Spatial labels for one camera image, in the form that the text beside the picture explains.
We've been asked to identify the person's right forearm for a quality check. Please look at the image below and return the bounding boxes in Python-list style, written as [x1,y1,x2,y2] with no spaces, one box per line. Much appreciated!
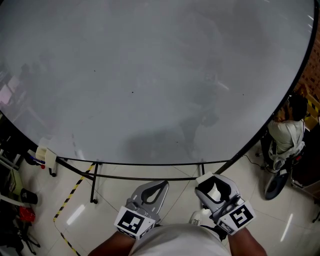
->
[227,227,268,256]

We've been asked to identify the black floor cable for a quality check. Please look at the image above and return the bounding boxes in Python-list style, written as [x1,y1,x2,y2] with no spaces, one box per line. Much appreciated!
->
[243,153,267,173]

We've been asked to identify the black equipment case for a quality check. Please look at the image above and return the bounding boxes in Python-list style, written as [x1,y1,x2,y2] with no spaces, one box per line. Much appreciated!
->
[291,149,320,198]

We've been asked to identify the yellow black floor tape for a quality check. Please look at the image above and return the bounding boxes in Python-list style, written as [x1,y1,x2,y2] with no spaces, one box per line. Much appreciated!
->
[52,162,97,256]

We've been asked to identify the black white whiteboard eraser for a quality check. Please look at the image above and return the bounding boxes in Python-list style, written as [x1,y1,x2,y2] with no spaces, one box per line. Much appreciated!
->
[195,171,227,204]

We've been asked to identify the red box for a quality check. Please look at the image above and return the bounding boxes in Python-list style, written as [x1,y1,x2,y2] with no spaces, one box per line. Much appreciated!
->
[19,206,36,222]

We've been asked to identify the large white whiteboard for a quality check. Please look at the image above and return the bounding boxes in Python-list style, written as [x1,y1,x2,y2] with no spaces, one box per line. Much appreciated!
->
[0,0,316,167]

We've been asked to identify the person's white shirt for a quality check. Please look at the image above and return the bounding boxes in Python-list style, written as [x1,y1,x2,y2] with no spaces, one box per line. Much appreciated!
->
[129,223,232,256]

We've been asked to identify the person's white shoe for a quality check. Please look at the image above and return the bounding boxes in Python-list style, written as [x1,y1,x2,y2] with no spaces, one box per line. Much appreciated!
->
[188,209,212,226]

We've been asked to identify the black cap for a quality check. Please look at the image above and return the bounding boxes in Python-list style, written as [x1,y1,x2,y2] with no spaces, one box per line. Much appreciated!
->
[20,187,38,205]

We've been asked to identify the black tripod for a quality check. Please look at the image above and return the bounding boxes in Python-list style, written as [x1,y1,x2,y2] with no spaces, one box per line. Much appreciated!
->
[14,219,41,254]

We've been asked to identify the person's left forearm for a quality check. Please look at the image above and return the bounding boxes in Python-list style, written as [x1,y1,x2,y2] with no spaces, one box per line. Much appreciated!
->
[87,229,137,256]

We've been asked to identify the white marker tray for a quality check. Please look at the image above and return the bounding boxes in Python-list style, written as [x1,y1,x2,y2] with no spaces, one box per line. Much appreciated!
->
[35,146,58,169]

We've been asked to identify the white frame table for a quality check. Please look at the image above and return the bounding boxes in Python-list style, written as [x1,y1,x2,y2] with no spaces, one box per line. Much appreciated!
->
[0,147,26,208]

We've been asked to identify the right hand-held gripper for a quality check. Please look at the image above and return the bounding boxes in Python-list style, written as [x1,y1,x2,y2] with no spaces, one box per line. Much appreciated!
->
[194,174,257,236]

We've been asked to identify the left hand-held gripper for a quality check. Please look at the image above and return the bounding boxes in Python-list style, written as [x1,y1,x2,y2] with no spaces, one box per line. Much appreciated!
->
[114,180,170,241]

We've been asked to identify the yellow striped barrier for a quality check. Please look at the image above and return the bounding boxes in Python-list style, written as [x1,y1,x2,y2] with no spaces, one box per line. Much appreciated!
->
[303,98,320,131]

